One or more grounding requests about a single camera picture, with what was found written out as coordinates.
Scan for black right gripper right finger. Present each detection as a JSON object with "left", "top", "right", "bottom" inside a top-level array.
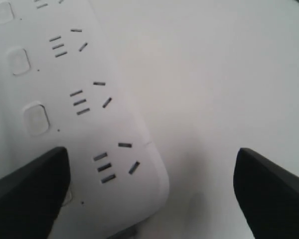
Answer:
[{"left": 233, "top": 148, "right": 299, "bottom": 239}]

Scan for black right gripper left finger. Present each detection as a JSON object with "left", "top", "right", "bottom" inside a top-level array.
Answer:
[{"left": 0, "top": 147, "right": 70, "bottom": 239}]

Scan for white five-outlet power strip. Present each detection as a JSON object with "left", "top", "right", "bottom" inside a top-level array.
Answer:
[{"left": 0, "top": 0, "right": 169, "bottom": 239}]

